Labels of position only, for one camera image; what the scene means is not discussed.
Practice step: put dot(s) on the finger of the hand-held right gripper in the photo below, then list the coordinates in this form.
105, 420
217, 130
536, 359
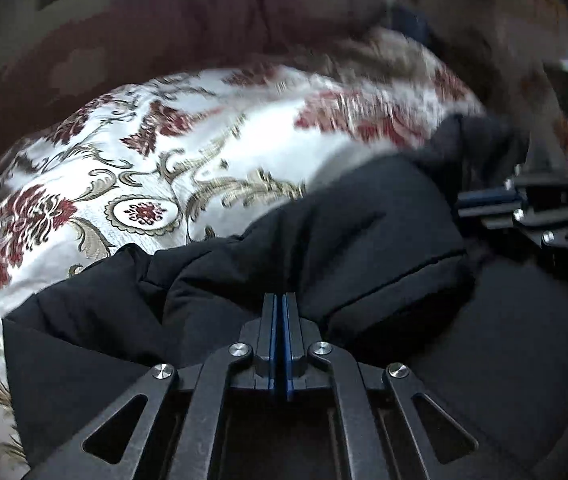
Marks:
549, 222
544, 190

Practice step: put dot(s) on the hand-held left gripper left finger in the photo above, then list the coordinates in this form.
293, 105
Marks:
275, 340

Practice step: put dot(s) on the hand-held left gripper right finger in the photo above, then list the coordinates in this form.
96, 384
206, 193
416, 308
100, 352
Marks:
288, 340

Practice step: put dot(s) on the pink curtain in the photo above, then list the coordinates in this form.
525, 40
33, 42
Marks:
239, 5

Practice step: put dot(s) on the blue bag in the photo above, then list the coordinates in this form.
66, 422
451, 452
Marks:
409, 20

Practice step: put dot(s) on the dark navy padded jacket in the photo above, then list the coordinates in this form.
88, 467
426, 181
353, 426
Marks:
339, 240

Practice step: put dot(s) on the floral satin bed blanket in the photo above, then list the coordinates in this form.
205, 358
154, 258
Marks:
163, 125

